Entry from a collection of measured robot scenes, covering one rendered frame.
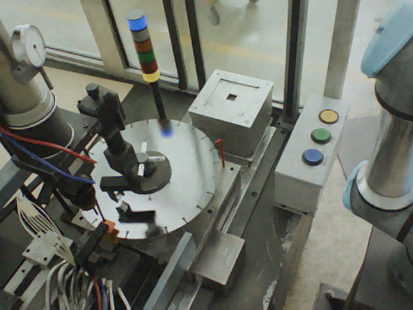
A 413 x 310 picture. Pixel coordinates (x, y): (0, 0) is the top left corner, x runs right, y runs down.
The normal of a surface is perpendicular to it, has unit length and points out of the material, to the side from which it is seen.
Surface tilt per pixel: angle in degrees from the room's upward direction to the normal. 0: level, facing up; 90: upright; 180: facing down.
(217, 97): 0
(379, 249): 0
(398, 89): 100
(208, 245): 0
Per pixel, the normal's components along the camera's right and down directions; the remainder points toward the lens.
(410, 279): -0.81, 0.29
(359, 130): -0.11, -0.62
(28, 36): 0.99, -0.02
